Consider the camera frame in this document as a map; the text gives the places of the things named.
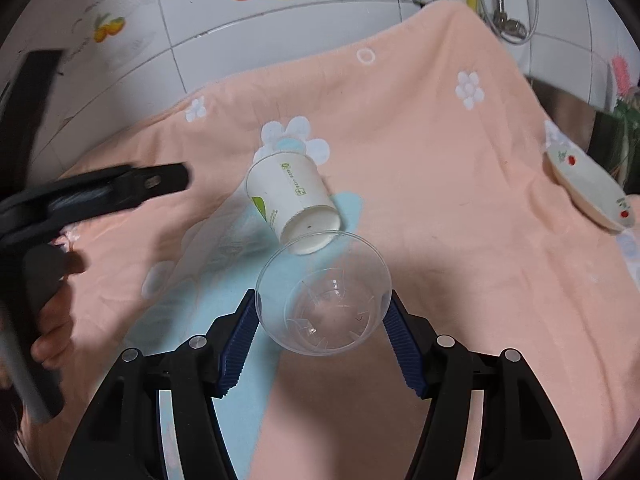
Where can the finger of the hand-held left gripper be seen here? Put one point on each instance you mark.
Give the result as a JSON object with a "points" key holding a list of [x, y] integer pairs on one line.
{"points": [[150, 180]]}

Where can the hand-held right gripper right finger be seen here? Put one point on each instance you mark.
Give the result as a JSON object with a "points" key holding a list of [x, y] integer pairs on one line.
{"points": [[402, 350]]}

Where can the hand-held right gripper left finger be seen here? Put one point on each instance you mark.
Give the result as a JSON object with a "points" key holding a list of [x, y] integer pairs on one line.
{"points": [[240, 350]]}

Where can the clear plastic cup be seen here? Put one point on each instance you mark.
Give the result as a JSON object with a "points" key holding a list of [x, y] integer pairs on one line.
{"points": [[325, 310]]}

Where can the person's left hand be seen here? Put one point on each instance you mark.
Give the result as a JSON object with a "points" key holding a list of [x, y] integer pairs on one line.
{"points": [[52, 332]]}

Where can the white paper cup green print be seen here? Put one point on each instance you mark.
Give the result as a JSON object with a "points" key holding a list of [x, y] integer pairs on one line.
{"points": [[290, 190]]}

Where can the peach flower print blanket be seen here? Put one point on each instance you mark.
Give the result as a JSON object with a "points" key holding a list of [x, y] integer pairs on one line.
{"points": [[450, 185]]}

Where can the white bowl with red print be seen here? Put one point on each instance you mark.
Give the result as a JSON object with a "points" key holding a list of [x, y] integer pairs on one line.
{"points": [[585, 180]]}

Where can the steel sink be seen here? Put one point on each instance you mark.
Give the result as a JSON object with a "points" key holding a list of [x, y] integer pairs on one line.
{"points": [[565, 105]]}

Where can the green utensil holder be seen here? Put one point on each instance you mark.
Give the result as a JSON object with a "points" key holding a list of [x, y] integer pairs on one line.
{"points": [[627, 110]]}

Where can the pink brush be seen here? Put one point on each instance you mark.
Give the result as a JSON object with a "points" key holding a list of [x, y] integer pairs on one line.
{"points": [[621, 75]]}

